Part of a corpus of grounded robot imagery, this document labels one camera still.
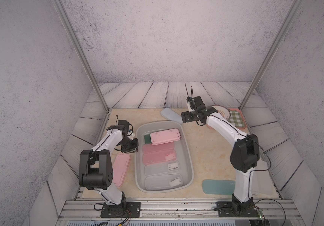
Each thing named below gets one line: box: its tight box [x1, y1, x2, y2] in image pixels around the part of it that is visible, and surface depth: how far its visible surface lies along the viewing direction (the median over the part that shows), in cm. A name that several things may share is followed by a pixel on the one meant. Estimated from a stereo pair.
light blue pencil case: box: [160, 107, 184, 125], surface depth 120 cm
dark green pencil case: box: [144, 134, 152, 145], surface depth 100 cm
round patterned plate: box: [207, 104, 231, 121], surface depth 119 cm
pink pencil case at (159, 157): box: [142, 149, 178, 166], surface depth 94 cm
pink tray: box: [226, 108, 247, 130], surface depth 114 cm
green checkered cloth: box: [227, 110, 246, 128], surface depth 114 cm
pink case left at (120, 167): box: [112, 153, 131, 188], surface depth 88 cm
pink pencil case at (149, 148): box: [142, 141, 175, 154], surface depth 98 cm
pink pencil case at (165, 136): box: [150, 128, 181, 146], surface depth 99 cm
